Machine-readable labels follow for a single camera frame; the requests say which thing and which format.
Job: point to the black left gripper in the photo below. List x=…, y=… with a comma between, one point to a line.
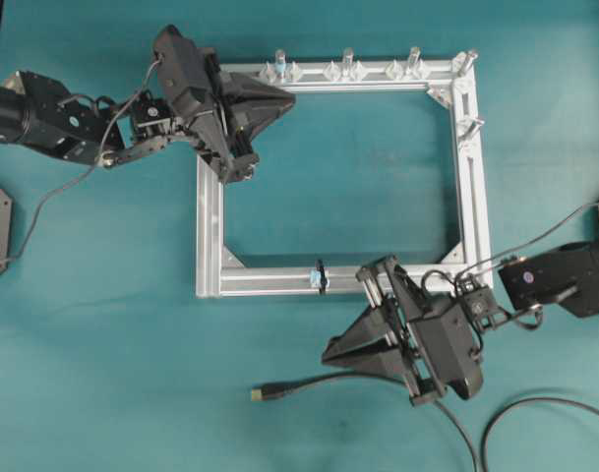
x=241, y=108

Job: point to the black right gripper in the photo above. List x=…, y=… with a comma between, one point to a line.
x=381, y=341

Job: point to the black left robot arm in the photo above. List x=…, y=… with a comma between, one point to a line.
x=41, y=114

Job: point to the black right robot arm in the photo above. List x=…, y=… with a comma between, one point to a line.
x=567, y=276

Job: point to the black zip tie loop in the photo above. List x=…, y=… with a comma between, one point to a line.
x=319, y=278

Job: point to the metal post with blue tape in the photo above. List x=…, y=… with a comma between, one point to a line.
x=280, y=64

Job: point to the middle metal standoff post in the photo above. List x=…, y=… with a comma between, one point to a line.
x=347, y=62

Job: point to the right metal standoff post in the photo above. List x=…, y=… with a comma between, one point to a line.
x=413, y=62

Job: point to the aluminium extrusion rectangular frame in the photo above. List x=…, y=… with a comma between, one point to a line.
x=219, y=273

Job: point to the corner metal standoff post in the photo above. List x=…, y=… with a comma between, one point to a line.
x=467, y=62

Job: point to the side metal standoff post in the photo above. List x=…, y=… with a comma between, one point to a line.
x=468, y=128

